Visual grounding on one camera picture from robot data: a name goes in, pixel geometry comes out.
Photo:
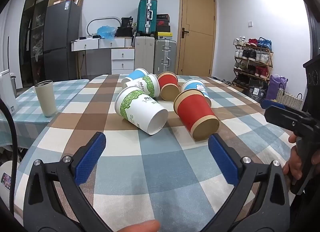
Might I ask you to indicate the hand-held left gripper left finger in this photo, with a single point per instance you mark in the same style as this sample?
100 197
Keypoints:
90 157

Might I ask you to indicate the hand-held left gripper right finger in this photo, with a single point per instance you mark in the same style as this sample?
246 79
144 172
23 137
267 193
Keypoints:
222 157

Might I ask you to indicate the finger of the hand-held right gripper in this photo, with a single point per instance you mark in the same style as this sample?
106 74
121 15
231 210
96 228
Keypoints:
282 117
268 102

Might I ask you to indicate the red paper cup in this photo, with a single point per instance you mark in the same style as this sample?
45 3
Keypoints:
168 84
195 112

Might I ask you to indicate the white green-leaf paper cup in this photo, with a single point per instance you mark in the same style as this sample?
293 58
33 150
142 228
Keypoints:
140 108
147 84

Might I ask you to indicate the blue white paper cup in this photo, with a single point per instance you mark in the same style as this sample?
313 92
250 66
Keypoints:
136 74
197 87

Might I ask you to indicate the person's right hand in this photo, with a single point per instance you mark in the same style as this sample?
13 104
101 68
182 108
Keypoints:
295 164

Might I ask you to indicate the person's left hand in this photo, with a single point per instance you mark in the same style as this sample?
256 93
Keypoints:
140 227

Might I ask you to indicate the dark printed box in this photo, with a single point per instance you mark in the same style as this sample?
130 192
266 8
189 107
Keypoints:
257 90

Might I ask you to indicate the purple bag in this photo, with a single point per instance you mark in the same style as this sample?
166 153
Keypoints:
273 86

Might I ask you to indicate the woven basket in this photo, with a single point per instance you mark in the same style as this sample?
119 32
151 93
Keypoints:
290 99

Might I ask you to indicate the wooden shoe rack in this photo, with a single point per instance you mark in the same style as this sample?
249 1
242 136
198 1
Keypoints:
271 58

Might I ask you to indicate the shoe rack with shoes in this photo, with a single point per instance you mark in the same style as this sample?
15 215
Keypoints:
252 55

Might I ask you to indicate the teal checkered tablecloth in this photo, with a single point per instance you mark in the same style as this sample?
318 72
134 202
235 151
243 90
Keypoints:
25 122

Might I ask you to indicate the beige metal tumbler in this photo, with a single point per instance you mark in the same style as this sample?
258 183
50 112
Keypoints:
45 97

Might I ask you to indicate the smartphone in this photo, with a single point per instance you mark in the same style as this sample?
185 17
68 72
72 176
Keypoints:
6 180

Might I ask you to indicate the white round stool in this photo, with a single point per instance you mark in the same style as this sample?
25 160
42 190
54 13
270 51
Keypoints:
6 197

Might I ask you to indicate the wooden door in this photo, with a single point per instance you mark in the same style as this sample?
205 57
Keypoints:
197 29

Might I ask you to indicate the white appliance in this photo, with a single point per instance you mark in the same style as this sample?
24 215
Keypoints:
7 91

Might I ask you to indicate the white drawer dresser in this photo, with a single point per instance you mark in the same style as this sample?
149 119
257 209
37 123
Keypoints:
122 54

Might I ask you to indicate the silver suitcase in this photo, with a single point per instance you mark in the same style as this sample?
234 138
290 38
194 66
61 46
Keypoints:
165 56

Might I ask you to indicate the white suitcase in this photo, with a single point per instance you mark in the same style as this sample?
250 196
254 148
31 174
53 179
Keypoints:
143 54

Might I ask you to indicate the grey refrigerator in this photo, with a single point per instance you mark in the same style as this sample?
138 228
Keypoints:
60 36

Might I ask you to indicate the yellow black shoe box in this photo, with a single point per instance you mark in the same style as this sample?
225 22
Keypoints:
163 35

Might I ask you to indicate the blue plastic bag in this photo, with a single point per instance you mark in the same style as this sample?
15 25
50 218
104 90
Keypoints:
106 32

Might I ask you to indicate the oval mirror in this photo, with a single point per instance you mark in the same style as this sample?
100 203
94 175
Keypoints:
93 28

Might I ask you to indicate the black red shoe box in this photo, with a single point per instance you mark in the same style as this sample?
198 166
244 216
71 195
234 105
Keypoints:
163 25

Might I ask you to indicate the black bag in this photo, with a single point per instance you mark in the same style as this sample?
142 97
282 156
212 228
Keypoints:
125 28

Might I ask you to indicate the dark glass cabinet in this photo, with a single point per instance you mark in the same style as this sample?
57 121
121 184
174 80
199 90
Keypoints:
32 34

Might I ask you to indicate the teal suitcase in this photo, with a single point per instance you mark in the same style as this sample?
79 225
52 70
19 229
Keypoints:
146 16

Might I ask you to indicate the flat cardboard box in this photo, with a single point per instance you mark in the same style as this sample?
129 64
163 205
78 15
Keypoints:
59 1

